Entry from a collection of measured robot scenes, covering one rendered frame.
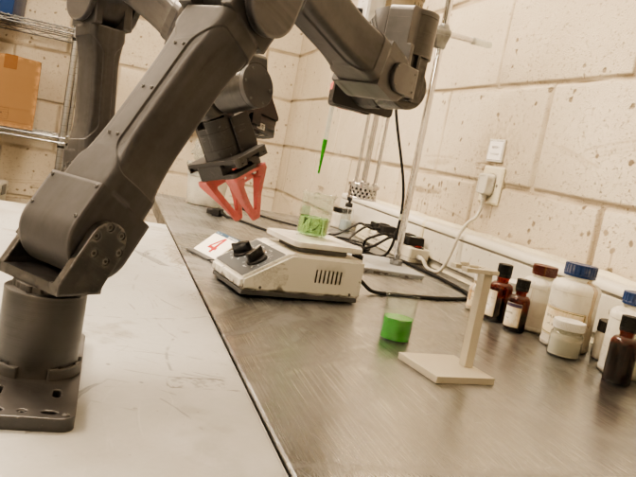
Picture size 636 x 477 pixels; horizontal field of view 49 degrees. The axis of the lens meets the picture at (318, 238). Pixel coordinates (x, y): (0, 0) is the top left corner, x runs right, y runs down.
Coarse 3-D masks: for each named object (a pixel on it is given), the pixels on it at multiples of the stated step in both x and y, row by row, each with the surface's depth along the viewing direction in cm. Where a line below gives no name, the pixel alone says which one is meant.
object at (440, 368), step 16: (480, 272) 77; (496, 272) 78; (480, 288) 79; (480, 304) 80; (480, 320) 80; (400, 352) 82; (464, 352) 81; (416, 368) 78; (432, 368) 77; (448, 368) 78; (464, 368) 80; (480, 384) 77
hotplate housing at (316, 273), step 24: (264, 240) 110; (216, 264) 107; (288, 264) 101; (312, 264) 102; (336, 264) 104; (360, 264) 106; (240, 288) 99; (264, 288) 100; (288, 288) 101; (312, 288) 103; (336, 288) 105
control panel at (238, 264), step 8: (256, 240) 110; (264, 248) 106; (272, 248) 105; (224, 256) 108; (232, 256) 107; (240, 256) 106; (272, 256) 102; (280, 256) 101; (232, 264) 104; (240, 264) 103; (256, 264) 101; (264, 264) 100; (240, 272) 100; (248, 272) 99
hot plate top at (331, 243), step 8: (272, 232) 109; (280, 232) 108; (288, 232) 110; (288, 240) 104; (296, 240) 102; (304, 240) 103; (312, 240) 105; (320, 240) 107; (328, 240) 109; (336, 240) 111; (312, 248) 103; (320, 248) 103; (328, 248) 104; (336, 248) 104; (344, 248) 105; (352, 248) 106; (360, 248) 107
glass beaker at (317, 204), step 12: (312, 192) 111; (324, 192) 111; (312, 204) 106; (324, 204) 107; (300, 216) 108; (312, 216) 107; (324, 216) 107; (300, 228) 108; (312, 228) 107; (324, 228) 108
